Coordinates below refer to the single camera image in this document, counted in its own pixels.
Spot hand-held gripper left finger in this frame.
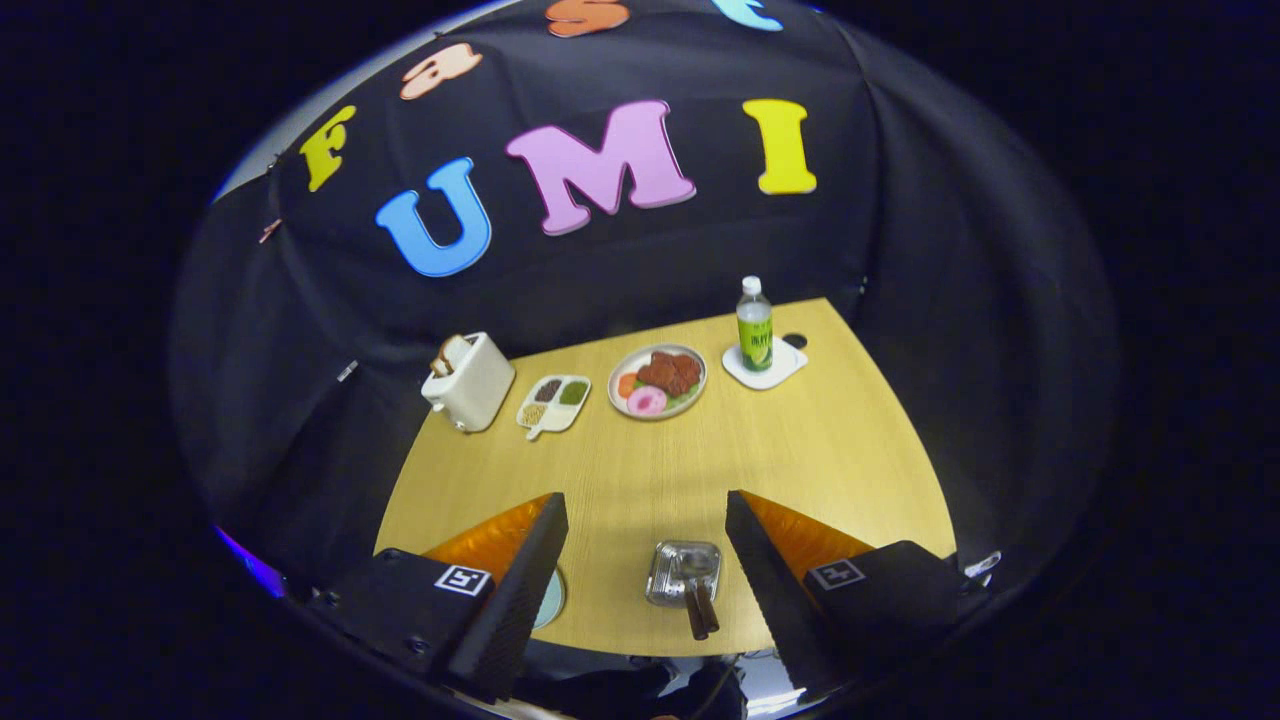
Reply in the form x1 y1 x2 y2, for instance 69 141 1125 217
305 490 571 704

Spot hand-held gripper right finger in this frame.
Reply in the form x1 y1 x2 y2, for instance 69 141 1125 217
724 489 991 696

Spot pale green round plate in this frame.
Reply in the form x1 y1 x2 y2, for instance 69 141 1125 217
532 567 567 631

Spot white divided condiment dish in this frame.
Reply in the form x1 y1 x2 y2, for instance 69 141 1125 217
516 374 593 441

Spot white oval food plate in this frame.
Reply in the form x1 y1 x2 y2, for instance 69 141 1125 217
607 343 708 421

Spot white toaster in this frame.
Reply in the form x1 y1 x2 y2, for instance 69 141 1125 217
421 332 517 435

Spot white square coaster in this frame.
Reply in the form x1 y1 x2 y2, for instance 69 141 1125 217
722 337 809 391

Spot brown meat pieces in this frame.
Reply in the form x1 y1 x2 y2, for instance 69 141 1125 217
637 351 702 397

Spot green label drink bottle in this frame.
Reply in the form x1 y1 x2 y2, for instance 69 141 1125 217
736 276 775 373

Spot glowing computer monitor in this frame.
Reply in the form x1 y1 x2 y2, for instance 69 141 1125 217
215 525 286 599

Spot metal wire basket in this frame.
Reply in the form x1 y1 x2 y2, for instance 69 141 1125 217
645 540 723 609

